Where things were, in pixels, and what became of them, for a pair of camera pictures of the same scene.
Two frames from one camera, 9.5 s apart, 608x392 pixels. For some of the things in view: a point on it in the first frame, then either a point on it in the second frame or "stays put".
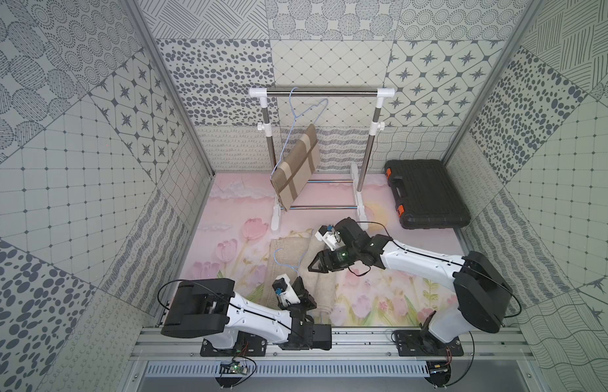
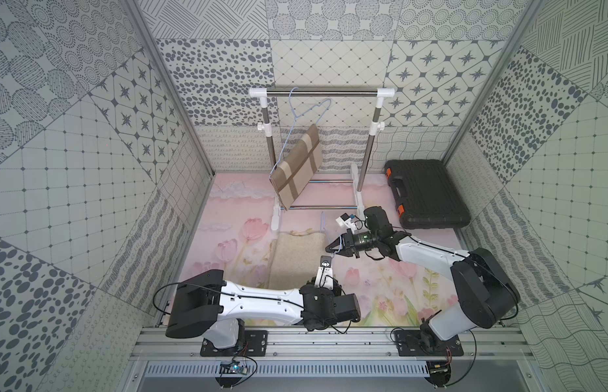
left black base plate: (248, 345) stays put
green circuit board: (233, 367) stays put
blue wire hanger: (296, 117) stays put
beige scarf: (292, 255) stays put
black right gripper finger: (319, 265) -> (343, 252)
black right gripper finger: (322, 260) -> (337, 242)
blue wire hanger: (295, 268) -> (323, 220)
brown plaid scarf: (300, 167) stays put
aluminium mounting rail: (352, 353) stays put
